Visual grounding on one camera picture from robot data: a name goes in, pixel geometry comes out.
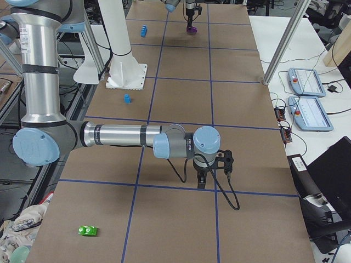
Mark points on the green studded block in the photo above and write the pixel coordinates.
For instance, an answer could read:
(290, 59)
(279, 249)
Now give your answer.
(87, 230)

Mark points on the aluminium frame post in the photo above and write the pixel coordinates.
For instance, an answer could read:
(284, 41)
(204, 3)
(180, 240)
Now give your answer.
(285, 40)

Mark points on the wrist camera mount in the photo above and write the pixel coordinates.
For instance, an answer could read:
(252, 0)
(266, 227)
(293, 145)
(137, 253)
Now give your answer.
(224, 160)

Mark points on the small black relay board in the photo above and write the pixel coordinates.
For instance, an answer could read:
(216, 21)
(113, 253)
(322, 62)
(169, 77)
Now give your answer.
(283, 124)

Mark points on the black laptop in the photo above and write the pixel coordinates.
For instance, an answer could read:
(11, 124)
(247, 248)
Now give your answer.
(331, 174)

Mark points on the lower teach pendant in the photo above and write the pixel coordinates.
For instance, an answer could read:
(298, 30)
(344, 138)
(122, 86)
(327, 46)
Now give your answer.
(308, 114)

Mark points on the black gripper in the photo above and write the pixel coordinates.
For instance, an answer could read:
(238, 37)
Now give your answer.
(199, 170)
(190, 11)

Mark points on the patterned cloth bundle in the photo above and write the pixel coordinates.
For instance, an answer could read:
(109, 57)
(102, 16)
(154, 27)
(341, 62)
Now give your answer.
(23, 230)

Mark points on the purple trapezoid block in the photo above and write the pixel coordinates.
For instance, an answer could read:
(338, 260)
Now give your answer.
(191, 30)

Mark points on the upper teach pendant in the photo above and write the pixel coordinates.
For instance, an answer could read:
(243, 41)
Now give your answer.
(306, 82)

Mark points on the long blue studded block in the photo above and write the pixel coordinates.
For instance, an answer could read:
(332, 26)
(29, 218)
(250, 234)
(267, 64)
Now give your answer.
(143, 31)

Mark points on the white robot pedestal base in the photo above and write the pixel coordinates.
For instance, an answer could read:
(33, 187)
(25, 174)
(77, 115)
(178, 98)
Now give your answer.
(125, 72)

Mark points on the teach pendant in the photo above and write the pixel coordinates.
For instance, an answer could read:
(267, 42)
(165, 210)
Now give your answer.
(306, 82)
(308, 114)

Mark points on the small blue block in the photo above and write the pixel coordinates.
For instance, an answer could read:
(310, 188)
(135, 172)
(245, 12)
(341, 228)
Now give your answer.
(127, 99)

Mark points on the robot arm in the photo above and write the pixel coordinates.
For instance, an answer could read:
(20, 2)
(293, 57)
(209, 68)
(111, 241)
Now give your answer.
(171, 5)
(46, 134)

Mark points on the white table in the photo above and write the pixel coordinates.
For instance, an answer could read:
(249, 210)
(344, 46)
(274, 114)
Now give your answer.
(306, 50)

